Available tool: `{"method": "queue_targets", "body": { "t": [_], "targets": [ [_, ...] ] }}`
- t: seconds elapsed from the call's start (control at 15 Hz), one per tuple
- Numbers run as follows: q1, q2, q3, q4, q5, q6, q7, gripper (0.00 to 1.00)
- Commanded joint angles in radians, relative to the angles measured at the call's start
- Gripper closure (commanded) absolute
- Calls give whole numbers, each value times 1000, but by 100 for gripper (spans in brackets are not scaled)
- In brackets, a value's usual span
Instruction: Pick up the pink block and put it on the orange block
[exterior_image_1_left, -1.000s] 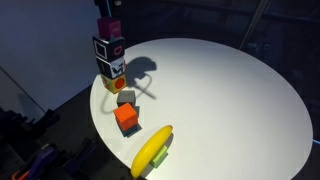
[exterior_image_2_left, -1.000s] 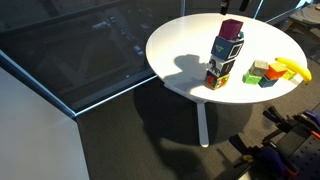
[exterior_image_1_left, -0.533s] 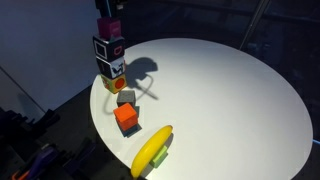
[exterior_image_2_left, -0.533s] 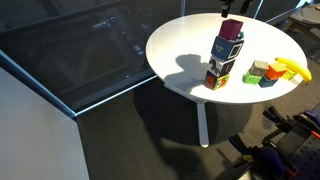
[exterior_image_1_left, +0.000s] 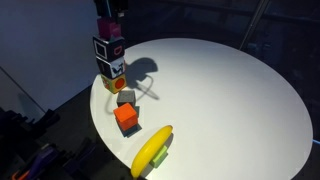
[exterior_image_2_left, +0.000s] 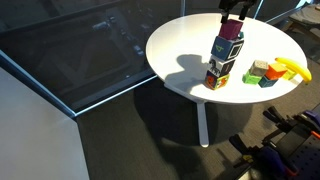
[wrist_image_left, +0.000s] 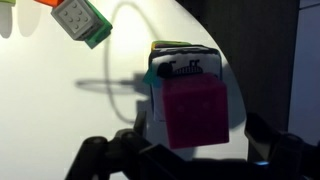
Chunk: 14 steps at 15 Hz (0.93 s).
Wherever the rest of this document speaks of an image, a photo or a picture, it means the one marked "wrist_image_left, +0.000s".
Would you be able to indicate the pink block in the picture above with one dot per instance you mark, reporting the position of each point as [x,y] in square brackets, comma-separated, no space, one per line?
[195,111]

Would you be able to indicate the orange block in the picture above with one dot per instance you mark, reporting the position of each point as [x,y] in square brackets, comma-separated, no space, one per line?
[50,2]

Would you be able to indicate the yellow green fabric cube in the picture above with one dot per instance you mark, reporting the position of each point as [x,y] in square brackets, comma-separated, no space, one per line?
[170,43]

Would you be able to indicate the grey dice block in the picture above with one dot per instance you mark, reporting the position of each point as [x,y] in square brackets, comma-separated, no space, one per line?
[75,20]

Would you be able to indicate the blue black fabric cube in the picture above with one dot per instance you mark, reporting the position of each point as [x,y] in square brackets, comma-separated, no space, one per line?
[186,61]

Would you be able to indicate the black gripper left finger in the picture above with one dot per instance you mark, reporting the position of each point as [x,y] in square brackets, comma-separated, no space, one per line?
[133,153]

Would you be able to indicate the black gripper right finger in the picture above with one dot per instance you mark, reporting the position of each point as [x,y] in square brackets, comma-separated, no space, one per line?
[283,153]

